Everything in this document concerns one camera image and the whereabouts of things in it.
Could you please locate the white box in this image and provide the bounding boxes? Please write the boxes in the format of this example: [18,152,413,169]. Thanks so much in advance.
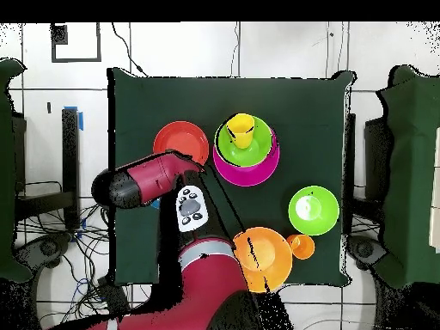
[428,126,440,254]

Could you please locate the red plastic bowl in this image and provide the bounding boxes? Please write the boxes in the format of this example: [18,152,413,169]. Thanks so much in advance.
[153,120,210,166]

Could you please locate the black metal stand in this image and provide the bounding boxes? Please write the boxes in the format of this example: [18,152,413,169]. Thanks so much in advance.
[343,112,358,238]
[13,107,83,230]

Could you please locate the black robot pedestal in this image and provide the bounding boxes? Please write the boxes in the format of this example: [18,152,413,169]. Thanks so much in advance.
[255,290,295,330]

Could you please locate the pink plastic bowl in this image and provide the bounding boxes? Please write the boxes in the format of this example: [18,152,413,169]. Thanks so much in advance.
[212,126,281,187]

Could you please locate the black square floor frame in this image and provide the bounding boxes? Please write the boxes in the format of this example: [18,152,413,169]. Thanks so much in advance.
[50,21,102,64]

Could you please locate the yellow plastic cup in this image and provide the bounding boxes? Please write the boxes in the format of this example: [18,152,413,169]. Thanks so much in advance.
[225,113,256,150]

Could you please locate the black chair base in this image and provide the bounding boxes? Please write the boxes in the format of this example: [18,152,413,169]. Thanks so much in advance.
[15,231,75,276]

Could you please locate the green cloth side table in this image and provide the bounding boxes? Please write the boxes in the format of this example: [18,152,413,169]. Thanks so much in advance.
[0,57,34,284]
[374,64,440,290]

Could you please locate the orange plastic cup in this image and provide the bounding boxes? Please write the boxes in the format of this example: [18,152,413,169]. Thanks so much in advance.
[286,234,316,260]

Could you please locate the large orange plastic bowl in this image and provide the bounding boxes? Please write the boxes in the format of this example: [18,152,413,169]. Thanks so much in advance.
[232,226,294,294]

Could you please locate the dark green table cloth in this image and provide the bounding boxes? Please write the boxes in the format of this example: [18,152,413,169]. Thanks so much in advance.
[107,66,357,286]

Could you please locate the large green plastic bowl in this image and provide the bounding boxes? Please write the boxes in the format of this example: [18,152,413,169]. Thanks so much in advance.
[287,185,340,237]
[214,115,273,168]

